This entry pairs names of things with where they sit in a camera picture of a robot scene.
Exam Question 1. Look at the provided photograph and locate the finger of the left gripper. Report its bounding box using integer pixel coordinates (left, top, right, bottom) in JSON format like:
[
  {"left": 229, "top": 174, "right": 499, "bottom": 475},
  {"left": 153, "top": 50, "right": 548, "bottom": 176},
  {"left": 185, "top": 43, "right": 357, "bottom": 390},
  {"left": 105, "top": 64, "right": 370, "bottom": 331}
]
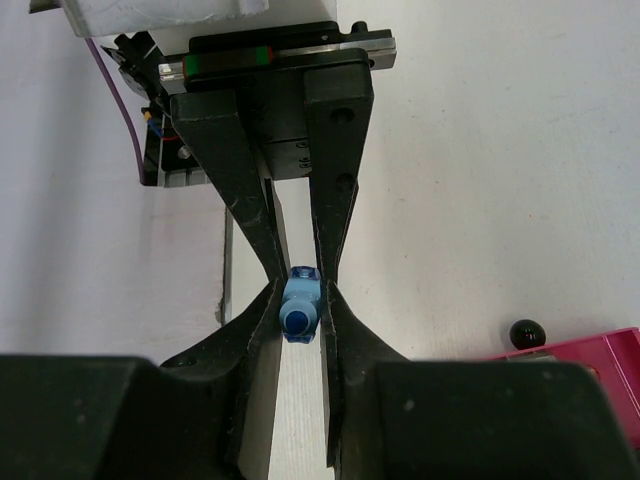
[
  {"left": 302, "top": 62, "right": 374, "bottom": 284},
  {"left": 169, "top": 89, "right": 292, "bottom": 281}
]

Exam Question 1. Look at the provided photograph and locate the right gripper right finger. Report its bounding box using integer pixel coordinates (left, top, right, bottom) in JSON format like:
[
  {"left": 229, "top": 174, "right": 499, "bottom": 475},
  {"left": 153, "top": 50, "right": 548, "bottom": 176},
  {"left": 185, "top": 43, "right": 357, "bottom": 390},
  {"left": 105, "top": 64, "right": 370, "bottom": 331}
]
[{"left": 321, "top": 281, "right": 639, "bottom": 479}]

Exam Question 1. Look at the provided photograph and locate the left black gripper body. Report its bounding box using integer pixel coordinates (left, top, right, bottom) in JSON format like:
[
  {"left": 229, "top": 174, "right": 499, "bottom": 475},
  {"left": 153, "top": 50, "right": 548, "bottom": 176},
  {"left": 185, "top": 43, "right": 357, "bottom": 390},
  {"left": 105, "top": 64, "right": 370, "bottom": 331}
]
[{"left": 158, "top": 21, "right": 397, "bottom": 179}]

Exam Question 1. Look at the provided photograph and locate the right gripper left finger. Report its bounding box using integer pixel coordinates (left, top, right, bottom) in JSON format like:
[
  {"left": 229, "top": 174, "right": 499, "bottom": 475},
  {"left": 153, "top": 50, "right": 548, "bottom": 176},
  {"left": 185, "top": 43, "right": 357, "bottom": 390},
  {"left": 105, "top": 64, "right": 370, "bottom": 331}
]
[{"left": 1, "top": 279, "right": 283, "bottom": 479}]

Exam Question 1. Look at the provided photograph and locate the blue correction tape pen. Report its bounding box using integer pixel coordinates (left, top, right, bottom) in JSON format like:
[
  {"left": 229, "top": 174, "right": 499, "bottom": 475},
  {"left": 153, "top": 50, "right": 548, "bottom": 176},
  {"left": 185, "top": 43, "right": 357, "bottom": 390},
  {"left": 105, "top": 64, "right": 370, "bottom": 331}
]
[{"left": 279, "top": 266, "right": 321, "bottom": 344}]

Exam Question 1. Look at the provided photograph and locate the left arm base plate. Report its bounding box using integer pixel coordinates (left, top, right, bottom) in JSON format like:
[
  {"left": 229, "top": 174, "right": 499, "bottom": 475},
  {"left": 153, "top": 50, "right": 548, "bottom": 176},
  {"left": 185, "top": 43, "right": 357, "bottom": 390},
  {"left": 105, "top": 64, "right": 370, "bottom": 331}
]
[{"left": 103, "top": 32, "right": 209, "bottom": 188}]

